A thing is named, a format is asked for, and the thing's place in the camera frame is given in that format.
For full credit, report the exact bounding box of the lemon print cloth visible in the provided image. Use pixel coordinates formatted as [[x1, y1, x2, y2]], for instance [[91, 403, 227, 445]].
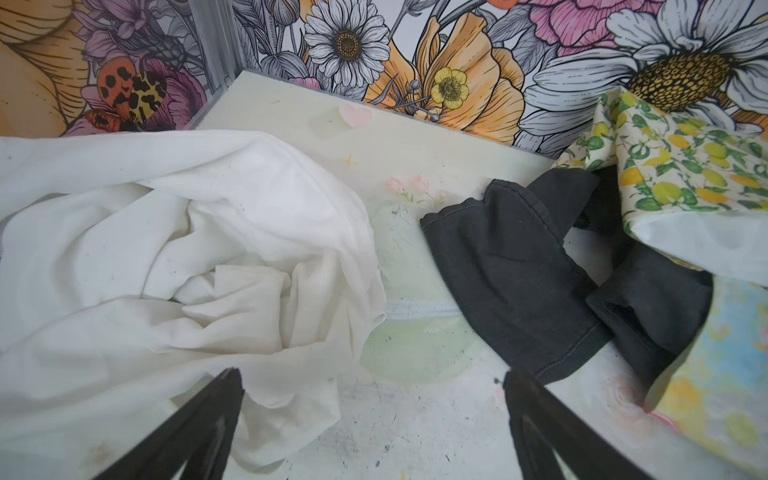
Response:
[[554, 88, 767, 285]]

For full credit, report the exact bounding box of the white cloth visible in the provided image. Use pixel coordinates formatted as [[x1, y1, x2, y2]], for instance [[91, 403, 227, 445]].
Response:
[[1, 130, 386, 479]]

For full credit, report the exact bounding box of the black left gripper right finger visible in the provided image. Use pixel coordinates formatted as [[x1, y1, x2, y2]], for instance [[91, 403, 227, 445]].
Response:
[[503, 371, 650, 479]]

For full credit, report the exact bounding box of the dark grey cloth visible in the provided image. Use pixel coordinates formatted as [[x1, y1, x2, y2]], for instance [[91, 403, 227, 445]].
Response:
[[420, 167, 713, 384]]

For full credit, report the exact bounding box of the aluminium corner post left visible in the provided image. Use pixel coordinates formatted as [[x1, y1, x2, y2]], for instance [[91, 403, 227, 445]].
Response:
[[189, 0, 245, 94]]

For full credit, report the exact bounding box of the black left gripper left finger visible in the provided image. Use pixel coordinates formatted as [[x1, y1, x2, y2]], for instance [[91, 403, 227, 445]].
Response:
[[97, 368, 244, 479]]

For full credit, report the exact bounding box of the pastel floral cloth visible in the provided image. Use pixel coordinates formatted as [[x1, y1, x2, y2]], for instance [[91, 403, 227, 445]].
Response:
[[645, 276, 767, 479]]

